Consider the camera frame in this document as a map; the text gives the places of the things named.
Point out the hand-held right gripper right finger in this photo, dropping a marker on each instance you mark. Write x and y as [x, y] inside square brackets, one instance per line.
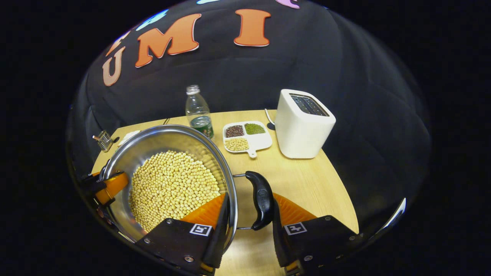
[279, 241]

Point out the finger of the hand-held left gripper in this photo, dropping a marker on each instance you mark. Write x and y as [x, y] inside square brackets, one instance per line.
[115, 186]

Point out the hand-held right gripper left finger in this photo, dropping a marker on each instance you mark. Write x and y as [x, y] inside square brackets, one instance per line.
[220, 237]

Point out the pile of yellow soybeans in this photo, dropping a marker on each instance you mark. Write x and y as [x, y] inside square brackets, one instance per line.
[172, 188]

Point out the stainless steel pot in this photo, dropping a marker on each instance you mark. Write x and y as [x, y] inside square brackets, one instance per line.
[161, 140]

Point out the white plate with food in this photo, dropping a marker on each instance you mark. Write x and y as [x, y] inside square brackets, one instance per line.
[130, 136]

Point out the white divided bean plate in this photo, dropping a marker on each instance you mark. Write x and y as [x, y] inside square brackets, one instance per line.
[261, 142]

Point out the white toaster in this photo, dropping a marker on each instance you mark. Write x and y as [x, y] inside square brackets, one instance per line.
[299, 134]

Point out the clear plastic water bottle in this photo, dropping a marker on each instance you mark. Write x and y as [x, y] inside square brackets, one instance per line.
[197, 111]

